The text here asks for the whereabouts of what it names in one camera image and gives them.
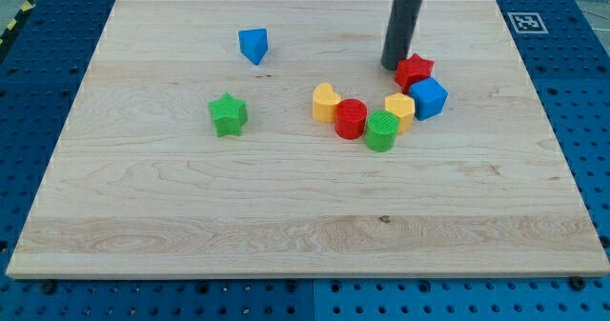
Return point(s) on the blue triangle block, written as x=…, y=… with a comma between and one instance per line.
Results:
x=253, y=44

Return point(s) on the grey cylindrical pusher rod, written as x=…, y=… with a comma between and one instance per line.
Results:
x=399, y=33

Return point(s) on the yellow hexagon block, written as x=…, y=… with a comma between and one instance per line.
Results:
x=403, y=107

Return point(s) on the red star block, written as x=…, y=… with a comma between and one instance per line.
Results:
x=412, y=70

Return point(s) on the green star block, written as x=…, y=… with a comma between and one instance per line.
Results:
x=228, y=114

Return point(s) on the white fiducial marker tag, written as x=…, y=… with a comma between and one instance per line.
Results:
x=527, y=22

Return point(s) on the wooden board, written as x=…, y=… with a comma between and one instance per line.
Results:
x=141, y=187

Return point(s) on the green cylinder block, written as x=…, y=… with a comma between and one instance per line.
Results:
x=381, y=130

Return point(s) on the blue cube block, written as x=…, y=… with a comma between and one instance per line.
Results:
x=429, y=98

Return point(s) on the red cylinder block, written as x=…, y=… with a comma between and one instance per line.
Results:
x=350, y=118

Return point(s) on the yellow heart block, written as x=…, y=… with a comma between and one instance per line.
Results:
x=324, y=102

